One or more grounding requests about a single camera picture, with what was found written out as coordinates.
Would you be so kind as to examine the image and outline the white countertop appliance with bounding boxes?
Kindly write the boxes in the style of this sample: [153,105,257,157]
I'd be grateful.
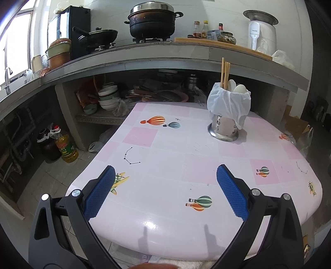
[248,21,277,56]

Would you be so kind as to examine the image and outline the yellowish plastic bag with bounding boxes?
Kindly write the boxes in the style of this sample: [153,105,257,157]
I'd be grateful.
[297,127,314,156]

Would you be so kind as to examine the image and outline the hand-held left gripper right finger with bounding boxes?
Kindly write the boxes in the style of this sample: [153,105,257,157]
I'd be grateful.
[216,164,303,269]

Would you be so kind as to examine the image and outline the stacked steel pots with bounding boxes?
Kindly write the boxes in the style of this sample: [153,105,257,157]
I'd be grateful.
[186,76,198,91]

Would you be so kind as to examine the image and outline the large black pot steel lid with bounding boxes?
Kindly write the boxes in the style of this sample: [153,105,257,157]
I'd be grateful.
[124,1,184,39]

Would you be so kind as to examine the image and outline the grey drain pipes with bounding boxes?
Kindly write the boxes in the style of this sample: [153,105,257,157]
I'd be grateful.
[0,106,34,192]

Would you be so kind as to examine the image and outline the metal faucet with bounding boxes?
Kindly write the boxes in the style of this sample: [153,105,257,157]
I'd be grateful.
[4,67,13,95]

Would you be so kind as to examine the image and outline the black gas stove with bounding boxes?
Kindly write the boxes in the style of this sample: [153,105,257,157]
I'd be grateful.
[85,36,172,52]

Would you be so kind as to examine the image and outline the black kitchen appliance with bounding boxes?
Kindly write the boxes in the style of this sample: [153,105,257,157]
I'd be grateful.
[47,6,91,60]

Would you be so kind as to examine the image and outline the wooden cutting board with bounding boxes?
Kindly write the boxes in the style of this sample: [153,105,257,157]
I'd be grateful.
[174,37,273,61]

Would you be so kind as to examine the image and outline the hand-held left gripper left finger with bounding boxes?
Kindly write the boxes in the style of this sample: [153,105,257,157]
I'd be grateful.
[28,166,122,269]

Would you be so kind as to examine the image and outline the white jug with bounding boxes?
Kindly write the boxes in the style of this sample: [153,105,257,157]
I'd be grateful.
[31,54,43,74]

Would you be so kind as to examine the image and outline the glass pickle jar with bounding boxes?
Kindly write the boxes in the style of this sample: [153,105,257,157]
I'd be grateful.
[217,31,237,45]

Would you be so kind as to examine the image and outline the white plastic bag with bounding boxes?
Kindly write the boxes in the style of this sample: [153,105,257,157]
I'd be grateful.
[271,50,296,70]

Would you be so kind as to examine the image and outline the cardboard box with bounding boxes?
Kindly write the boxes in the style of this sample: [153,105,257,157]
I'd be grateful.
[283,115,311,141]

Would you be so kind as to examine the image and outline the window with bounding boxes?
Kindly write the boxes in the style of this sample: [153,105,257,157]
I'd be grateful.
[0,0,39,86]

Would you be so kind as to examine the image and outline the translucent plastic bag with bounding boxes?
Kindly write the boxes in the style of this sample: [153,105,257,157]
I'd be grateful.
[88,127,122,153]

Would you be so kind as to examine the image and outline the black wok with lid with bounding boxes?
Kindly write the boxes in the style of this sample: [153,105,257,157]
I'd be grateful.
[72,26,119,51]

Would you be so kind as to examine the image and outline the steel utensil holder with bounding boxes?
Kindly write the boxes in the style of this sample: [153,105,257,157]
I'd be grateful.
[207,115,240,142]

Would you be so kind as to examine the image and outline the perforated metal shelf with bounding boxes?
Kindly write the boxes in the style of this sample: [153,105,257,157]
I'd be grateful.
[75,114,130,126]

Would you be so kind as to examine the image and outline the plastic bag with food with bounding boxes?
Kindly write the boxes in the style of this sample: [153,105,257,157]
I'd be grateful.
[112,98,132,117]

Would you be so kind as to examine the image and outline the stack of white bowls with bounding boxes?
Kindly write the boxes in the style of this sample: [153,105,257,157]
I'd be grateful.
[98,85,119,111]

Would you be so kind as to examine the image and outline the pink plastic basin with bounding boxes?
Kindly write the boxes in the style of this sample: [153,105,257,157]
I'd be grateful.
[145,89,189,102]

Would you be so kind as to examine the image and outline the dark glass jar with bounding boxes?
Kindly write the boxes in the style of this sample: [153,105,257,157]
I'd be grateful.
[37,129,62,162]

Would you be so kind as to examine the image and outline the pile of wooden chopsticks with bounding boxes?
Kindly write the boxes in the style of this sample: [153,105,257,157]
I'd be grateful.
[221,57,231,91]

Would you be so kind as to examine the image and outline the concrete kitchen counter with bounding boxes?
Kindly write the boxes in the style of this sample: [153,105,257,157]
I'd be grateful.
[0,41,310,122]

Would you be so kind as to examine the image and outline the stacked cream and orange pots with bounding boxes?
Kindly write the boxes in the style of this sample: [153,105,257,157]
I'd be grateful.
[45,38,72,70]

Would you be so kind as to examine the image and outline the cooking oil bottle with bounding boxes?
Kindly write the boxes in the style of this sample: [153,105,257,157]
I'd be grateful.
[50,125,79,163]

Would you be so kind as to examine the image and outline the teal bowl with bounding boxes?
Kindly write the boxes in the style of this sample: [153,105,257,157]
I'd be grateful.
[83,103,99,115]

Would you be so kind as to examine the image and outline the clear plastic bag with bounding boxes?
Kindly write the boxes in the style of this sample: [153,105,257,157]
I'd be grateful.
[193,86,207,104]

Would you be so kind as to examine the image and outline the metal basin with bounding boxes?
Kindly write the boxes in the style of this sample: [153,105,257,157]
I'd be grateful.
[242,10,279,26]

